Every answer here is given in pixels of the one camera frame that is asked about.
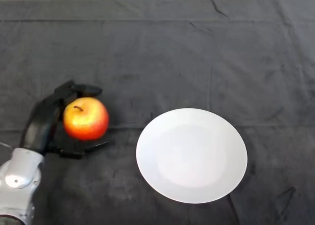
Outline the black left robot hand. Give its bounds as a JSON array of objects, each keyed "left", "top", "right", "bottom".
[{"left": 23, "top": 80, "right": 110, "bottom": 160}]

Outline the red yellow apple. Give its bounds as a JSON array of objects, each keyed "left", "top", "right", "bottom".
[{"left": 63, "top": 96, "right": 110, "bottom": 141}]

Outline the white round plate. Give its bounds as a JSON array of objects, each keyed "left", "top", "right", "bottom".
[{"left": 135, "top": 108, "right": 248, "bottom": 204}]

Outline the black table cloth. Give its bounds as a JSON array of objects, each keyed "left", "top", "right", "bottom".
[{"left": 0, "top": 0, "right": 315, "bottom": 225}]

